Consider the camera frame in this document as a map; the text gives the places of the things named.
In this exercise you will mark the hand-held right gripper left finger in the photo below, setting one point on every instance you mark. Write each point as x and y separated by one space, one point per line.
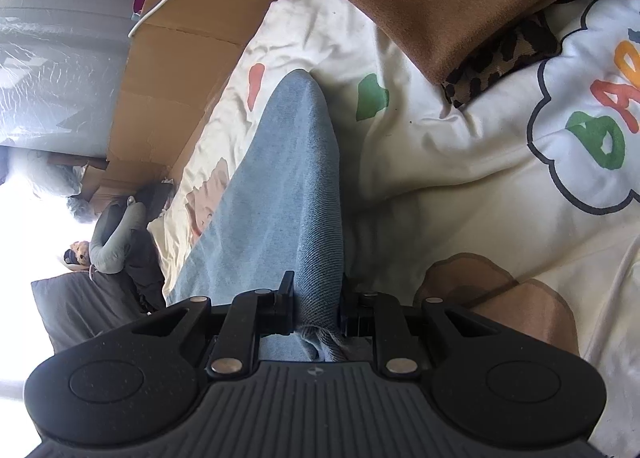
285 305

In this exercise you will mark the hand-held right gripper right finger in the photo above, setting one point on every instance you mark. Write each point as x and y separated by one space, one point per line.
350 318

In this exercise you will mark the light blue jeans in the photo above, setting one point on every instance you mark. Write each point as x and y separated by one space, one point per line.
285 178

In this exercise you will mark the black garment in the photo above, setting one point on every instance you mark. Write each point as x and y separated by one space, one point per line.
145 268

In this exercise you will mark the cream bear print bed sheet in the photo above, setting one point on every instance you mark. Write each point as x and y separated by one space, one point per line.
450 178

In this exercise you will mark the grey neck pillow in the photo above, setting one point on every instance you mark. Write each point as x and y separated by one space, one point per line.
107 243

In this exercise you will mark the dark grey pillow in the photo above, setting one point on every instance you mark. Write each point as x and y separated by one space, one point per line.
80 308

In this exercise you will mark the brown plush toy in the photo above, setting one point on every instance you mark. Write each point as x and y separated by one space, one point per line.
80 253

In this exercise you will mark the plastic wrapped bundle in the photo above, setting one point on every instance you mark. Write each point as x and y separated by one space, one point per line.
50 173

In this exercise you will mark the brown cardboard box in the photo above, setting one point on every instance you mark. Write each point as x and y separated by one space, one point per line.
185 53

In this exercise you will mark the leopard print cloth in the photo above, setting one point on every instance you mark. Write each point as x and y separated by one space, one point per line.
500 58

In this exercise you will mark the grey plastic wrapped roll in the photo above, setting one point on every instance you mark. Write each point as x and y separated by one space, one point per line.
60 63

